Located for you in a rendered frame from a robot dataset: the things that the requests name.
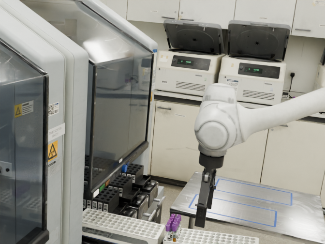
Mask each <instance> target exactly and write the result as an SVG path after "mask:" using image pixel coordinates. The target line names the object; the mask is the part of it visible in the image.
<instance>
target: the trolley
mask: <svg viewBox="0 0 325 244"><path fill-rule="evenodd" d="M201 180H202V172H197V171H195V172H194V174H193V175H192V176H191V178H190V179H189V181H188V182H187V184H186V185H185V187H184V188H183V190H182V191H181V192H180V194H179V196H178V197H177V199H176V200H175V201H174V203H173V204H172V206H171V207H170V210H169V212H170V217H171V214H175V215H176V216H177V214H180V215H183V216H188V217H190V218H189V226H188V229H193V227H194V220H195V218H196V210H197V206H195V204H197V202H198V198H199V192H200V187H201ZM214 186H216V189H214V194H213V201H212V207H211V209H207V214H206V221H209V222H213V223H218V224H222V225H226V226H231V227H235V228H239V229H244V230H249V231H253V232H257V233H261V234H266V235H270V236H274V237H279V238H283V239H287V240H291V241H296V242H300V243H304V244H325V220H324V214H325V210H323V208H322V202H321V196H319V195H314V194H308V193H303V192H298V191H294V190H289V189H283V188H278V187H273V186H269V185H264V184H259V183H252V182H247V181H242V180H237V179H232V178H227V177H222V176H217V175H216V177H215V185H214Z"/></svg>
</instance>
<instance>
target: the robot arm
mask: <svg viewBox="0 0 325 244"><path fill-rule="evenodd" d="M324 110H325V87H324V88H321V89H318V90H315V91H312V92H309V93H307V94H304V95H302V96H299V97H296V98H293V99H291V100H288V101H285V102H282V103H280V104H277V105H273V106H270V107H264V108H256V109H249V108H245V107H243V106H241V105H240V104H239V103H238V104H237V101H236V92H235V89H234V88H233V87H231V86H229V85H226V84H222V83H215V84H210V85H208V87H207V89H206V91H205V93H204V96H203V98H202V103H201V105H200V110H199V114H198V115H197V117H196V120H195V124H194V132H195V136H196V139H197V141H198V142H199V145H198V150H199V151H200V155H199V164H200V165H201V166H204V167H205V168H204V171H203V172H202V180H201V187H200V192H199V198H198V202H197V204H195V206H197V210H196V218H195V225H194V226H196V227H201V228H204V227H205V221H206V214H207V209H211V207H212V201H213V194H214V189H216V186H214V185H215V177H216V173H217V171H216V169H218V168H221V167H222V166H223V161H224V156H225V155H226V153H227V149H229V148H231V147H233V146H235V145H238V144H240V143H243V142H246V140H247V139H248V137H249V136H250V135H252V134H253V133H256V132H259V131H263V130H266V129H269V128H273V127H276V126H280V125H283V124H286V123H289V122H292V121H295V120H298V119H301V118H304V117H306V116H309V115H312V114H315V113H318V112H321V111H324Z"/></svg>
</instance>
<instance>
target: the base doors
mask: <svg viewBox="0 0 325 244"><path fill-rule="evenodd" d="M157 107H164V108H171V110H168V109H161V108H157ZM199 110H200V107H197V106H190V105H183V104H176V103H169V102H162V101H156V100H154V101H153V113H152V125H151V137H150V149H149V161H148V175H149V174H151V175H154V176H159V177H164V178H169V179H174V180H180V181H185V182H188V181H189V179H190V178H191V176H192V175H193V174H194V172H195V171H197V172H203V171H204V166H201V165H200V164H199V155H200V151H199V150H198V145H199V142H198V141H197V139H196V136H195V132H194V124H195V120H196V117H197V115H198V114H199ZM175 114H180V115H185V116H186V117H181V116H176V115H175ZM283 125H288V127H284V126H276V127H273V128H269V131H268V129H266V130H265V131H264V130H263V131H259V132H256V133H253V134H252V135H250V136H249V137H248V139H247V140H246V142H243V143H240V144H238V145H235V146H233V147H231V148H229V149H227V153H226V155H225V156H224V161H223V166H222V167H221V168H218V169H216V171H217V173H216V175H217V176H222V177H227V178H232V179H237V180H242V181H247V182H252V183H259V184H264V185H269V186H273V187H278V188H283V189H289V190H294V191H298V192H303V193H308V194H314V195H319V196H321V202H322V207H323V208H325V124H320V123H313V122H303V121H296V120H295V121H292V122H289V123H286V124H283ZM271 129H274V130H273V131H272V130H271ZM267 133H268V134H267ZM267 136H268V137H267ZM266 141H267V143H266ZM265 148H266V149H265ZM264 154H265V155H264ZM263 159H264V161H263ZM262 166H263V167H262ZM262 169H263V170H262ZM261 172H262V173H261ZM260 178H261V179H260ZM260 181H261V182H260Z"/></svg>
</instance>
